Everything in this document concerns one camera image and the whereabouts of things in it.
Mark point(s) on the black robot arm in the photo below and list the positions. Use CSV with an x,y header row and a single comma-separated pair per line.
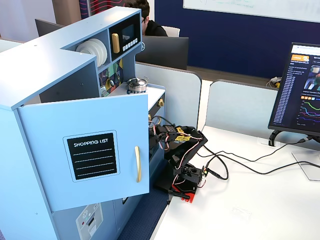
x,y
192,140

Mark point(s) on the blue shopping list cabinet door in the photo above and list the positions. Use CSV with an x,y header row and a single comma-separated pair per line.
x,y
50,120

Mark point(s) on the blue toy kitchen cabinet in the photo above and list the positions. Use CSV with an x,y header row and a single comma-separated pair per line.
x,y
37,62

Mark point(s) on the dark monitor behind cabinet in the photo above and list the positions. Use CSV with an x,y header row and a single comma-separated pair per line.
x,y
45,28

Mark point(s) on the gold oven knob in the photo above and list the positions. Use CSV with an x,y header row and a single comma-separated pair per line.
x,y
161,102
149,117

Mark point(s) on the grey desk divider panel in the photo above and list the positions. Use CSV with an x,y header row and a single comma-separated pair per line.
x,y
237,107
180,100

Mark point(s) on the steel toy pot with lid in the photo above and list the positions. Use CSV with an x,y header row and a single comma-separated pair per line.
x,y
137,86

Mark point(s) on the black clamp lever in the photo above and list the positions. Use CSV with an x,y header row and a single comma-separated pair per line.
x,y
175,193

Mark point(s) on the grey toy grater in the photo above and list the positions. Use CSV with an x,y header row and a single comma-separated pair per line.
x,y
103,91

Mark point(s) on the black monitor seen from behind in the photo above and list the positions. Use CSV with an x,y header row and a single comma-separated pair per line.
x,y
165,52

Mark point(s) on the white toy plate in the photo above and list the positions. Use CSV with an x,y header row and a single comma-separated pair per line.
x,y
86,47
103,53
106,53

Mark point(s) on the white office chair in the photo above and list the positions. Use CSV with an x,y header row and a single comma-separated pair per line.
x,y
173,31

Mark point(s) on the man with glasses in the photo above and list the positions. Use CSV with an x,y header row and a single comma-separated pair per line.
x,y
155,30

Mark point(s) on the clear plastic wrapper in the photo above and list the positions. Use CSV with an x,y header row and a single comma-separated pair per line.
x,y
241,213

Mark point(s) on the black toy microwave door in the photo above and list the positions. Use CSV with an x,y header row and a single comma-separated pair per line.
x,y
130,21

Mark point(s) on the small yellow object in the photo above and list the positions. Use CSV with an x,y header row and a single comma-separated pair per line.
x,y
277,85

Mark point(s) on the computer monitor with lit screen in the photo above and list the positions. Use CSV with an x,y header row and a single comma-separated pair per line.
x,y
287,100

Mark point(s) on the blue banner with red lines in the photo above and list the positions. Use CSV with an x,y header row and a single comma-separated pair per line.
x,y
100,6

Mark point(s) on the white whiteboard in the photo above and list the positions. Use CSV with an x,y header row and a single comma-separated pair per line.
x,y
250,7

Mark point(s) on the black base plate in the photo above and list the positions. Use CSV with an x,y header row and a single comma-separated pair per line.
x,y
162,183

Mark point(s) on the small toy wall clock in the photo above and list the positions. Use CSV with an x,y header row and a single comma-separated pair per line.
x,y
111,82

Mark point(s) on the red table clamp mount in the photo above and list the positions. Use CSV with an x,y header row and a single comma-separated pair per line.
x,y
191,196

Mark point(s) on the silver monitor base plate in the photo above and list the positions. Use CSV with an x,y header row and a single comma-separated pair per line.
x,y
307,172

